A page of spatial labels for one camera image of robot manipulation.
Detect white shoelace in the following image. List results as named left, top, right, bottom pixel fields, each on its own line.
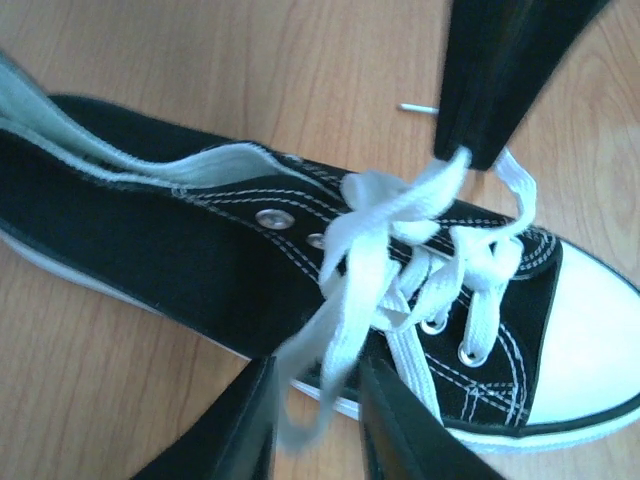
left=276, top=147, right=537, bottom=451

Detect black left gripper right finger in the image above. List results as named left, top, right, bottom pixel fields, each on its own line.
left=359, top=359, right=495, bottom=480

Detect black canvas sneaker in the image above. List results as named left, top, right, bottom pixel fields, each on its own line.
left=1, top=58, right=639, bottom=452

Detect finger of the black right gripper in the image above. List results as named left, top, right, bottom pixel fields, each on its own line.
left=433, top=0, right=480, bottom=160
left=471, top=1, right=607, bottom=171

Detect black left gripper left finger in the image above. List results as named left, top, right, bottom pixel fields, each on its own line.
left=134, top=358, right=278, bottom=480

